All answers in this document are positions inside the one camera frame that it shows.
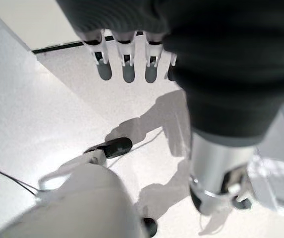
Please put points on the black baseboard strip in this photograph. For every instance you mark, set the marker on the black baseboard strip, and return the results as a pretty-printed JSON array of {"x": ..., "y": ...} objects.
[{"x": 57, "y": 47}]

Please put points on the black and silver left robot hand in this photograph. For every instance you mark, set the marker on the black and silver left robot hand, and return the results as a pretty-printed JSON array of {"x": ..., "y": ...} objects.
[{"x": 226, "y": 74}]

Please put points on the black robot foot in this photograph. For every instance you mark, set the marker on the black robot foot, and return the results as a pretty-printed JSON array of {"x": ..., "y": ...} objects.
[
  {"x": 149, "y": 226},
  {"x": 118, "y": 146}
]

